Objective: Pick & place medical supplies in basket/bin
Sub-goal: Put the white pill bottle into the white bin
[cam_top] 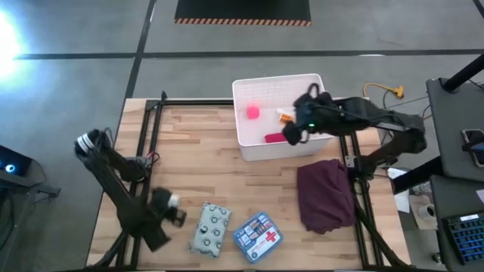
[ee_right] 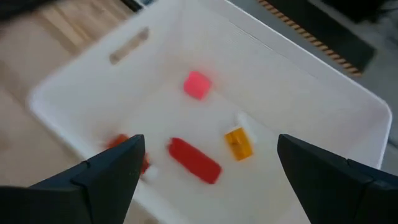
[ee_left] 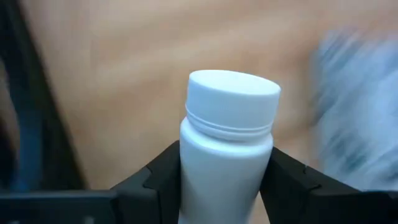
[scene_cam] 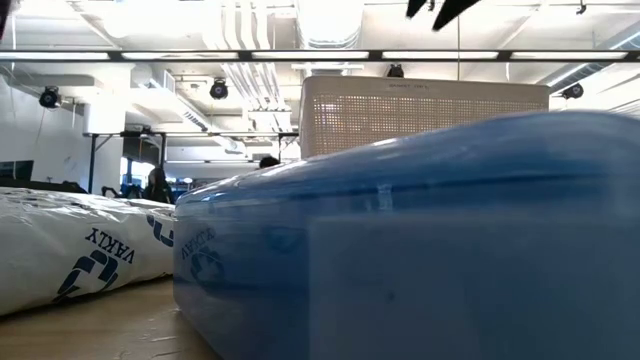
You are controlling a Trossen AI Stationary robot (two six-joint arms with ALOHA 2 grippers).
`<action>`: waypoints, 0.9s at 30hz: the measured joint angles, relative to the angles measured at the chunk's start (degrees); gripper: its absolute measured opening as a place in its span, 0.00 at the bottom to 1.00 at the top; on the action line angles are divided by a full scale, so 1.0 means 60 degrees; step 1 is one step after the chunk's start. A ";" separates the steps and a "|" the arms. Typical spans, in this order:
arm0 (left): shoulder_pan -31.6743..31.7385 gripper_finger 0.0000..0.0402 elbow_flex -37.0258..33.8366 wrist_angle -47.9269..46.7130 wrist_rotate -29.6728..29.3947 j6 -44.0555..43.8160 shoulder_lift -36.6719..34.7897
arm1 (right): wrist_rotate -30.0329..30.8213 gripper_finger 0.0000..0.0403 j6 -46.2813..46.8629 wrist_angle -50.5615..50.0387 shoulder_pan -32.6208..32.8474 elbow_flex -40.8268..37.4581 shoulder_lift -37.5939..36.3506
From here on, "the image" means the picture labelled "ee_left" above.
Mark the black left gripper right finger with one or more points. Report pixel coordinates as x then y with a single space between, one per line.
295 196

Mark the black blue edge strip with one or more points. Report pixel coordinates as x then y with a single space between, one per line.
34 124

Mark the white plastic pill bottle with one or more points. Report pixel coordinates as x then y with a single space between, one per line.
227 149

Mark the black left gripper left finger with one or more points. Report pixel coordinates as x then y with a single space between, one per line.
155 193

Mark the blue white packaged supply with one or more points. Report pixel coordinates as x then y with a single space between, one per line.
357 109

